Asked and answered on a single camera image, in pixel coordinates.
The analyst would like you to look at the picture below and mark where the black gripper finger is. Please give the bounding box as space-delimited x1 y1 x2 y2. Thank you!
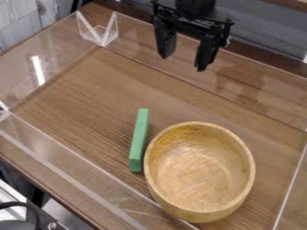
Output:
153 17 176 59
195 33 219 72

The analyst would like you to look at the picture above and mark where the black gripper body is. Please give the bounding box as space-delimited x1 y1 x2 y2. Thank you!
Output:
151 0 234 47

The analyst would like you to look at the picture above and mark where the green rectangular block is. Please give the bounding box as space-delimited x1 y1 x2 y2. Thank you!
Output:
128 108 149 173

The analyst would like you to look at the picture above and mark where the brown wooden bowl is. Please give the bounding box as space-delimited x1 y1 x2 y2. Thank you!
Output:
144 121 256 223

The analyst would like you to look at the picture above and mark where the clear acrylic corner bracket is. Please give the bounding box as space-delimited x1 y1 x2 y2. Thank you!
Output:
76 11 119 47

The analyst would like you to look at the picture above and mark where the clear acrylic enclosure wall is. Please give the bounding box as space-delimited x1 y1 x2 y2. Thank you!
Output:
0 108 197 230

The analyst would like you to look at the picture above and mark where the black cable bottom left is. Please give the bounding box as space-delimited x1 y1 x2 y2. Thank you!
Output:
0 200 43 230

